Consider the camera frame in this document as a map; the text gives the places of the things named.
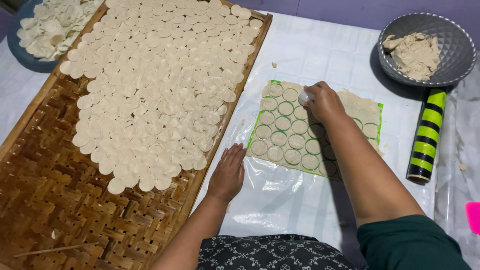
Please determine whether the person's left hand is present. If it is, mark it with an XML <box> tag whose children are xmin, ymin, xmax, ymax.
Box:
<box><xmin>206</xmin><ymin>142</ymin><xmax>248</xmax><ymax>203</ymax></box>

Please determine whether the thin bamboo stick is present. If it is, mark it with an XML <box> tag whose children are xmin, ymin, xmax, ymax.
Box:
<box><xmin>13</xmin><ymin>242</ymin><xmax>100</xmax><ymax>258</ymax></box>

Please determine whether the grey faceted bowl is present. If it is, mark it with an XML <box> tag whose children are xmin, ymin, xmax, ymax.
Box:
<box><xmin>377</xmin><ymin>13</ymin><xmax>478</xmax><ymax>88</ymax></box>

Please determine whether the person's dark patterned clothing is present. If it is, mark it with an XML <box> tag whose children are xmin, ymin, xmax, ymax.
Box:
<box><xmin>196</xmin><ymin>234</ymin><xmax>357</xmax><ymax>270</ymax></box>

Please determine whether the heap of dried crackers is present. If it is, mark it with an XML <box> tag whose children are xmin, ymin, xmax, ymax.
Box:
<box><xmin>16</xmin><ymin>0</ymin><xmax>105</xmax><ymax>62</ymax></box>

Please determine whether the blue basin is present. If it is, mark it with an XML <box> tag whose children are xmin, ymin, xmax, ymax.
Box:
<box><xmin>7</xmin><ymin>0</ymin><xmax>61</xmax><ymax>74</ymax></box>

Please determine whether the person's right hand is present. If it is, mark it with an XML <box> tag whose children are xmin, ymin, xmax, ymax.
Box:
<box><xmin>302</xmin><ymin>81</ymin><xmax>346</xmax><ymax>125</ymax></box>

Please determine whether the small white round cutter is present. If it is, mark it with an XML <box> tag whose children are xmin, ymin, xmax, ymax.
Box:
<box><xmin>298</xmin><ymin>91</ymin><xmax>315</xmax><ymax>107</ymax></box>

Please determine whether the pink plastic scraper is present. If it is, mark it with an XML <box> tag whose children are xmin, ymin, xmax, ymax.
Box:
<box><xmin>465</xmin><ymin>201</ymin><xmax>480</xmax><ymax>236</ymax></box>

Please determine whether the lump of beige dough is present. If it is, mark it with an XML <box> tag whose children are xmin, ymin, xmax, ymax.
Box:
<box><xmin>382</xmin><ymin>32</ymin><xmax>441</xmax><ymax>81</ymax></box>

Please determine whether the green black striped rolling pin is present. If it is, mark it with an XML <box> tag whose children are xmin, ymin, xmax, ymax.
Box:
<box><xmin>406</xmin><ymin>88</ymin><xmax>448</xmax><ymax>184</ymax></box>

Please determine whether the clear plastic table cover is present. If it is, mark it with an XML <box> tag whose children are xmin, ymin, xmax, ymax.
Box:
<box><xmin>0</xmin><ymin>10</ymin><xmax>480</xmax><ymax>270</ymax></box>

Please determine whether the spread of round dough discs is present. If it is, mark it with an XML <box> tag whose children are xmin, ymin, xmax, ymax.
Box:
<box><xmin>59</xmin><ymin>0</ymin><xmax>264</xmax><ymax>195</ymax></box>

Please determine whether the woven bamboo tray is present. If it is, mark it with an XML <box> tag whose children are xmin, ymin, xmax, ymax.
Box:
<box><xmin>0</xmin><ymin>0</ymin><xmax>274</xmax><ymax>270</ymax></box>

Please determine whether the rolled dough sheet with cut circles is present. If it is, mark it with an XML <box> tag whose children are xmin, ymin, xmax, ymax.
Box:
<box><xmin>246</xmin><ymin>80</ymin><xmax>384</xmax><ymax>180</ymax></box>

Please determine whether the person's dark green sleeve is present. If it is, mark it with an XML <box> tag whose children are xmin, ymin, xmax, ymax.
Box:
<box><xmin>356</xmin><ymin>214</ymin><xmax>472</xmax><ymax>270</ymax></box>

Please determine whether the green plastic sheet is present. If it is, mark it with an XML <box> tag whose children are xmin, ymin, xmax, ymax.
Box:
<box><xmin>246</xmin><ymin>79</ymin><xmax>384</xmax><ymax>181</ymax></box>

